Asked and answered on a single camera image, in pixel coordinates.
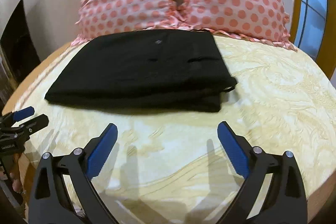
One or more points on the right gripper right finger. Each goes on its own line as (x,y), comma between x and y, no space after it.
(285,200)

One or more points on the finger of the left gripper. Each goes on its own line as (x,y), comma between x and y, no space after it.
(23,114)
(36,124)

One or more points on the wooden bed frame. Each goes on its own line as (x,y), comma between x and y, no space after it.
(27,86)

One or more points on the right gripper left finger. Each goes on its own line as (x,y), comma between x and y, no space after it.
(49,199)

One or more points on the blue glass window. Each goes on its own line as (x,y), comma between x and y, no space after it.
(311,26)

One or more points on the cream patterned mattress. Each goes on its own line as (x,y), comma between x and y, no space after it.
(169,167)

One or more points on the black pants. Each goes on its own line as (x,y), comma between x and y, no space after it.
(153,69)

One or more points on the person left hand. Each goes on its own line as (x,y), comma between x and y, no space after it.
(15,174)

